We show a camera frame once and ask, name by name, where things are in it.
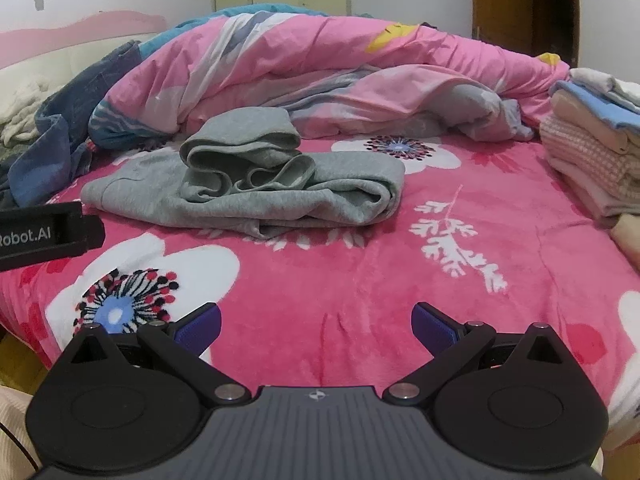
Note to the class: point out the pink floral blanket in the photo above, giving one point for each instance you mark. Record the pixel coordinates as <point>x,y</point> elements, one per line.
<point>350,280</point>

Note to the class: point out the white knit cloth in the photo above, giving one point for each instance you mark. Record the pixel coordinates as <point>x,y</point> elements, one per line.
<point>20,110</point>

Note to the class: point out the blue jeans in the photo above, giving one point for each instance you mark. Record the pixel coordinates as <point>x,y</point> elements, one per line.
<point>65,125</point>

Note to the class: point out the stack of folded clothes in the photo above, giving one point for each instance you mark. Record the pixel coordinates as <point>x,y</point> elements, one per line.
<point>590,160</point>

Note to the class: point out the brown wooden door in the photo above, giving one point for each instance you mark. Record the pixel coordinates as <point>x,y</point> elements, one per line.
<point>505,0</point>

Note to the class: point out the pink patterned quilt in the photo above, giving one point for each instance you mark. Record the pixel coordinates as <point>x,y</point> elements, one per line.
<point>300,55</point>

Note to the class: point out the pink and white headboard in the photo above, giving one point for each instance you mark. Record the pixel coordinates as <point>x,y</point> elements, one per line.
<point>60,55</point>

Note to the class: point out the grey sweatpants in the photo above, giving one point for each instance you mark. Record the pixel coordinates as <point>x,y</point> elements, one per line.
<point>280,190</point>

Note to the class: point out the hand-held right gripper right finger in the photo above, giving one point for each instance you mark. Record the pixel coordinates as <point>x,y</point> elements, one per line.
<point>430,327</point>

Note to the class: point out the person's cream ribbed clothing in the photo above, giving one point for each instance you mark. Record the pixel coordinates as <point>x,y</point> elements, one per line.
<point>20,410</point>

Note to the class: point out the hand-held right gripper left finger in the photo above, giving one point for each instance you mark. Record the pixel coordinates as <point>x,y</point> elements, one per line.
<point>202,327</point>

